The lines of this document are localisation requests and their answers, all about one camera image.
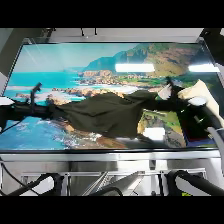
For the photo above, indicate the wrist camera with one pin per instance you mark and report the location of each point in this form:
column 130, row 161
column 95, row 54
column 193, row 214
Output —
column 34, row 93
column 172, row 87

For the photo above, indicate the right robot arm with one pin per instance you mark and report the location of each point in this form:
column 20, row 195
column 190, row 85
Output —
column 203, row 110

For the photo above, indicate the dark green shirt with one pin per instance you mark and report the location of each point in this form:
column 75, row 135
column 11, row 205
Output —
column 106, row 115

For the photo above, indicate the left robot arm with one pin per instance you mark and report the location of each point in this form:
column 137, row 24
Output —
column 20, row 111

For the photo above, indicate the silver frame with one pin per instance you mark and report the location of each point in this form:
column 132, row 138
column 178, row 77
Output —
column 110, row 156

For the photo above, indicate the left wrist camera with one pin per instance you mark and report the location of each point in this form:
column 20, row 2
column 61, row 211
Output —
column 34, row 93

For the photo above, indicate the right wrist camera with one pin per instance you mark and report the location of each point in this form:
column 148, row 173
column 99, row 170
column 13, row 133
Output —
column 172, row 87

